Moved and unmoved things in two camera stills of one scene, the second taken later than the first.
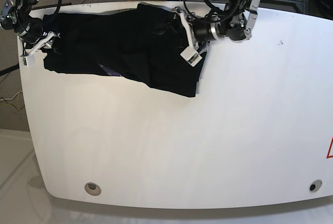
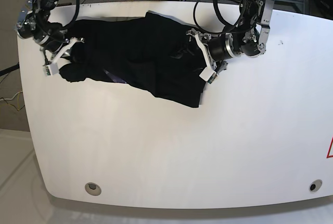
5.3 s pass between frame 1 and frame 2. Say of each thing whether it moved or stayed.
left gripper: moved
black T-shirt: moved
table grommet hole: stayed
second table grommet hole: stayed
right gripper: moved
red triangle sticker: stayed
